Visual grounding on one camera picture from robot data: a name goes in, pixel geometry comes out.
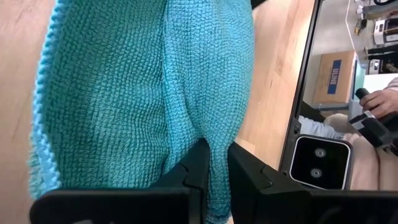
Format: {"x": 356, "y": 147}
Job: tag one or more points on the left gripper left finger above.
{"x": 124, "y": 207}

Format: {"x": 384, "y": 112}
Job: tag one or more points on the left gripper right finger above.
{"x": 280, "y": 205}

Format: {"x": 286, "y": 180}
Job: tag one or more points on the teal microfiber towel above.
{"x": 124, "y": 93}

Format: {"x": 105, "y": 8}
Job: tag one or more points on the brown cardboard box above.
{"x": 323, "y": 81}

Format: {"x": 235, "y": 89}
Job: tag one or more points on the person's hand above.
{"x": 381, "y": 102}

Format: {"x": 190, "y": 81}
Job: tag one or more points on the white equipment box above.
{"x": 385, "y": 31}
{"x": 382, "y": 62}

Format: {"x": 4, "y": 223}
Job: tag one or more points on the table-level camera box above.
{"x": 320, "y": 161}

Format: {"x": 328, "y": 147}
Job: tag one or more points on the black aluminium table frame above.
{"x": 306, "y": 62}

